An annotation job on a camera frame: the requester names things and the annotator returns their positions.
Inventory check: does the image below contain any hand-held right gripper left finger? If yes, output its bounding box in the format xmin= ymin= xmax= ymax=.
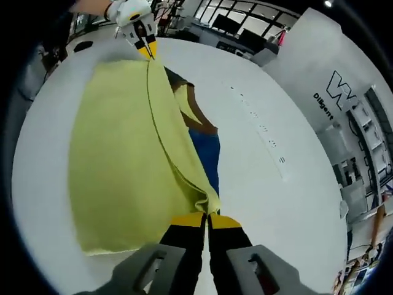
xmin=78 ymin=211 xmax=207 ymax=295

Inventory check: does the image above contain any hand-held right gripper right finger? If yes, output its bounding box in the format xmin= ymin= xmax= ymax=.
xmin=208 ymin=214 xmax=320 ymax=295

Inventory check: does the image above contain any yellow blue grey garment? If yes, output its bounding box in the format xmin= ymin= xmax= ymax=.
xmin=68 ymin=58 xmax=222 ymax=256

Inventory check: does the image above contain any small black monitor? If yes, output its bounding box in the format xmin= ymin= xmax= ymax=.
xmin=240 ymin=28 xmax=266 ymax=42
xmin=212 ymin=14 xmax=244 ymax=33

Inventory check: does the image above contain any white office chair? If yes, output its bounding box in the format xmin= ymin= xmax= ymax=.
xmin=251 ymin=39 xmax=279 ymax=67

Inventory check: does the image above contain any grey metal shelf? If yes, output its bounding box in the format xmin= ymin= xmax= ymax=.
xmin=346 ymin=85 xmax=393 ymax=198

